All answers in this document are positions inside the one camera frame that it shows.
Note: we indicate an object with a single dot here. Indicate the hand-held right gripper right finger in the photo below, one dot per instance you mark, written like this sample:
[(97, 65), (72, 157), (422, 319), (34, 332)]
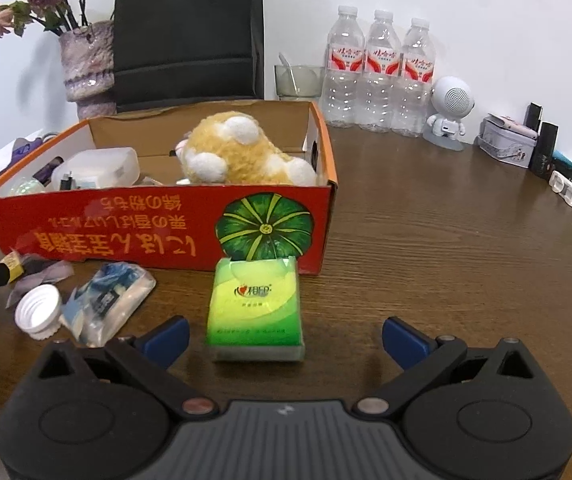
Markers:
[(408, 342)]

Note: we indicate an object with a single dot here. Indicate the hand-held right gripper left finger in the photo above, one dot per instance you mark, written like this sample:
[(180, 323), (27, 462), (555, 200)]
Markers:
[(165, 342)]

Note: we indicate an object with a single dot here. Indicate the grey plastic wrapper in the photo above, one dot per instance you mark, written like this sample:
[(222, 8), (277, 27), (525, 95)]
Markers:
[(45, 270)]

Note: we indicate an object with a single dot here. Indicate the white jar lid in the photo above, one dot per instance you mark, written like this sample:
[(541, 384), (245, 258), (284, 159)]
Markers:
[(38, 310)]

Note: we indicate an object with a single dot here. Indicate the green tissue pack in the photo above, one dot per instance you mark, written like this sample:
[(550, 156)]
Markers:
[(253, 310)]

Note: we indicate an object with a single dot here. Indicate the iridescent plastic bag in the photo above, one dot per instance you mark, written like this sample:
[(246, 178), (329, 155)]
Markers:
[(25, 187)]

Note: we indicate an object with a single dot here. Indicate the red cardboard box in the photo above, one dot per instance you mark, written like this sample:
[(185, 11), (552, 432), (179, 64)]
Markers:
[(140, 230)]

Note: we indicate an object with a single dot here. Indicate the clear plastic swab box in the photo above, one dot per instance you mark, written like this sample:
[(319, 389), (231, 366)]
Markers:
[(100, 167)]

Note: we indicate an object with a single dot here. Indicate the yellow plush toy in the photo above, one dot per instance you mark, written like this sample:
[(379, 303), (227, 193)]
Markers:
[(236, 155)]

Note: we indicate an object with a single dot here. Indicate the clear packet with blue contents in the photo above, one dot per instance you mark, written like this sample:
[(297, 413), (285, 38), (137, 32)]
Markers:
[(110, 300)]

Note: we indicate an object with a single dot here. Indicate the white ribbed holder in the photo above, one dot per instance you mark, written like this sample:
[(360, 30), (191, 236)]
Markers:
[(568, 192)]

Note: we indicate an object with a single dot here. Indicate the white tin box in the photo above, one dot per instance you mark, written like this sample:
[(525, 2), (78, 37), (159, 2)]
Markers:
[(506, 142)]

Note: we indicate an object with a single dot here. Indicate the purple marbled ceramic vase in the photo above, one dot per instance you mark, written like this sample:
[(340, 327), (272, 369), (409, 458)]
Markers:
[(85, 70)]

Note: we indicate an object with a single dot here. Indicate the dark teal box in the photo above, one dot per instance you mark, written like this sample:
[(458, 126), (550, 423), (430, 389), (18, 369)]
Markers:
[(566, 165)]

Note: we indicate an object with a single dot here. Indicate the white robot speaker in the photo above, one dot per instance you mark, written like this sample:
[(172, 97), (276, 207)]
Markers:
[(453, 100)]

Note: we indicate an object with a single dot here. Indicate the clear water bottle red label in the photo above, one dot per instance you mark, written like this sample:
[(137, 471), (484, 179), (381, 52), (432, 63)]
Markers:
[(416, 95), (381, 90), (344, 85)]

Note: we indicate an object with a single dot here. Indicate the glass cup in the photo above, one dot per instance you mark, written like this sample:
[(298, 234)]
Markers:
[(308, 82)]

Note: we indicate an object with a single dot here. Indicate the metal spoon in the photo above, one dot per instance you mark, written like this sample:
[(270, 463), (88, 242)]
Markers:
[(290, 72)]

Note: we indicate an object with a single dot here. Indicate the black paper bag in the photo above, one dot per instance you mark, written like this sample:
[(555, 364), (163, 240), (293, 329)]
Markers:
[(185, 35)]

